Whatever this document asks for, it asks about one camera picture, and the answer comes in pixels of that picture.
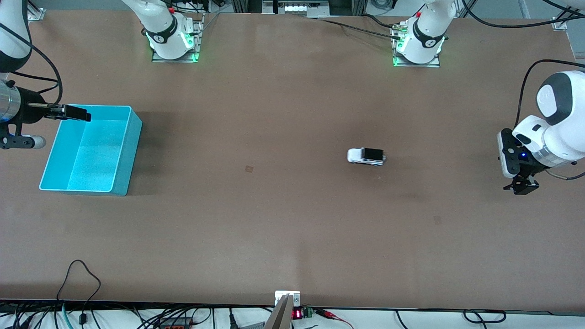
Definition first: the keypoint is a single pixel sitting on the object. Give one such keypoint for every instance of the teal plastic bin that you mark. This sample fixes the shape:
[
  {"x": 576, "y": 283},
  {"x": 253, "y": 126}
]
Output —
[{"x": 91, "y": 155}]

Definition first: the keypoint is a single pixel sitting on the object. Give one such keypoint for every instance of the grey metal rack unit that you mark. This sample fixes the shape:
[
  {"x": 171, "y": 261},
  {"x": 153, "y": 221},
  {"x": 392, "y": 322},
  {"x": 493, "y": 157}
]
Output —
[{"x": 297, "y": 8}]

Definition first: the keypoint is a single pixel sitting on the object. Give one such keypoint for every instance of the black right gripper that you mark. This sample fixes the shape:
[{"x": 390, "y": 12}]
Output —
[{"x": 30, "y": 105}]

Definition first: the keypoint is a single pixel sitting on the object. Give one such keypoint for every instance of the black power plug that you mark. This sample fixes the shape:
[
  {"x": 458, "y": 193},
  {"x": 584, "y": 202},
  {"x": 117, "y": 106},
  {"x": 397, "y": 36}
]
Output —
[{"x": 232, "y": 320}]

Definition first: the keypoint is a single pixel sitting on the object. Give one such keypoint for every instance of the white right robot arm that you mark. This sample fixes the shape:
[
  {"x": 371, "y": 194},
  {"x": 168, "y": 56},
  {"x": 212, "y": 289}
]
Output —
[{"x": 13, "y": 27}]

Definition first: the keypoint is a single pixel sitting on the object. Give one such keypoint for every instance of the red and black box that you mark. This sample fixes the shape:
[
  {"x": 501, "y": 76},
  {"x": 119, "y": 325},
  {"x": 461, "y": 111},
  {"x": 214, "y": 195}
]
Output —
[{"x": 176, "y": 325}]

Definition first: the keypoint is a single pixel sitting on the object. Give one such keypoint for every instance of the red digit display module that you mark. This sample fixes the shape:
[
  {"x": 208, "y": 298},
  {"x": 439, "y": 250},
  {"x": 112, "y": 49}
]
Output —
[{"x": 297, "y": 314}]

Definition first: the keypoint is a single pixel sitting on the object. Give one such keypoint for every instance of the green terminal block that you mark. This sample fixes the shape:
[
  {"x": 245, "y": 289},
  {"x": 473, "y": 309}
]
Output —
[{"x": 308, "y": 312}]

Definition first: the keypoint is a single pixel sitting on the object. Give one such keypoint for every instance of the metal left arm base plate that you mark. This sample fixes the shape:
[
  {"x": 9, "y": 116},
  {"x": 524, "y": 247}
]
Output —
[{"x": 416, "y": 65}]

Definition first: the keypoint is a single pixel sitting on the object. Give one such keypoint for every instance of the dark aluminium post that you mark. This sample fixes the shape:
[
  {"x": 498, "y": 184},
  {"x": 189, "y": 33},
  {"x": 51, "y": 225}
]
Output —
[{"x": 242, "y": 5}]

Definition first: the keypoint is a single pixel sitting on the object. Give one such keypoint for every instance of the white jeep toy car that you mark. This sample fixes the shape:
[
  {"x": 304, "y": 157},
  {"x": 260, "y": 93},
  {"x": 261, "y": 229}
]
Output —
[{"x": 361, "y": 157}]

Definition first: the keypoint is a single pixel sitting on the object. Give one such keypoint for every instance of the aluminium frame corner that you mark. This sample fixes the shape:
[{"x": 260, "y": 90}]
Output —
[
  {"x": 558, "y": 25},
  {"x": 39, "y": 14}
]

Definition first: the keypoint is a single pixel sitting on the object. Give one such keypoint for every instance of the aluminium camera mount bar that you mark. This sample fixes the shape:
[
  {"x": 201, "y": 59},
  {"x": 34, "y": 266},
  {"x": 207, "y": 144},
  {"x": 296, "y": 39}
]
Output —
[{"x": 279, "y": 320}]

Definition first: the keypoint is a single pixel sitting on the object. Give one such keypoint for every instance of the white mounting bracket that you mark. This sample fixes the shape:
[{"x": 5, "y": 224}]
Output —
[{"x": 279, "y": 294}]

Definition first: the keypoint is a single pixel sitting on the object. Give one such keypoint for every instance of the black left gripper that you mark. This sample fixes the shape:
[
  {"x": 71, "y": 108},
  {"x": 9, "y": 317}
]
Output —
[{"x": 523, "y": 184}]

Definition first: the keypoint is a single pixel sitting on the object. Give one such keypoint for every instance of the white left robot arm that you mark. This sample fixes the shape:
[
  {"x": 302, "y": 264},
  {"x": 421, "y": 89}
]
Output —
[{"x": 557, "y": 137}]

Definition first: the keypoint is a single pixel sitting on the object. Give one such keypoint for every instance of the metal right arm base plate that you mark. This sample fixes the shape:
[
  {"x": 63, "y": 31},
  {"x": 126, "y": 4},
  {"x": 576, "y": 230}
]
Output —
[{"x": 173, "y": 60}]

